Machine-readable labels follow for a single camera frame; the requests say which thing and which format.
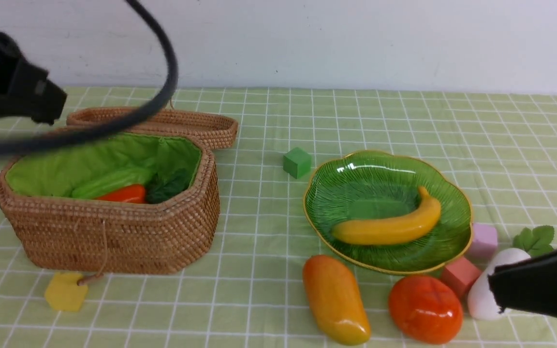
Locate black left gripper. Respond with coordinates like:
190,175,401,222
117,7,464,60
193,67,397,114
0,31,68,125

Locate green toy cucumber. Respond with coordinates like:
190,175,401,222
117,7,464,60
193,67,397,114
70,167,155,200

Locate orange toy carrot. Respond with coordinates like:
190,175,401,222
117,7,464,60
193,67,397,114
95,168,192,204

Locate orange yellow toy mango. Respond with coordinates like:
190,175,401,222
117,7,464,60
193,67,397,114
302,255,371,346

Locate yellow toy banana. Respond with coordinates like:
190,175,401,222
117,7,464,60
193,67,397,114
331,187,442,246

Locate orange toy persimmon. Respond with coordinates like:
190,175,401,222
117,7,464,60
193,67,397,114
388,275,464,345

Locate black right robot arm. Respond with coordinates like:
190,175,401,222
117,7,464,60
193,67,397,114
487,249,557,318

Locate woven rattan basket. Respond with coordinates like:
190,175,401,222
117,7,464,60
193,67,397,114
0,130,220,275

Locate yellow foam cube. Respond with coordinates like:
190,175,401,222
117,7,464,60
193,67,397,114
44,272,88,312

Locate woven rattan basket lid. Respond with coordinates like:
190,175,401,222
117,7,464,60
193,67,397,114
66,106,239,150

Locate green foam cube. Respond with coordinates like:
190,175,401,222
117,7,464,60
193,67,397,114
282,147,312,180

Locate green glass leaf plate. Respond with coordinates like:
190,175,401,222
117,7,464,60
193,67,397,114
303,150,473,276

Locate red foam cube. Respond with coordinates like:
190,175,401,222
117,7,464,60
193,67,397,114
440,256,482,300

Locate pink foam cube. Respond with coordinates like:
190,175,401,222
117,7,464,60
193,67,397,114
467,223,498,261

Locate green checkered tablecloth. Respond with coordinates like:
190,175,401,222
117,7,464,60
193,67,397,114
0,88,557,348

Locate white toy radish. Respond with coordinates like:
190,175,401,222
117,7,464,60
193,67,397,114
467,225,555,321

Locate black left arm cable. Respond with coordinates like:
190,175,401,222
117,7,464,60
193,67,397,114
0,0,179,158

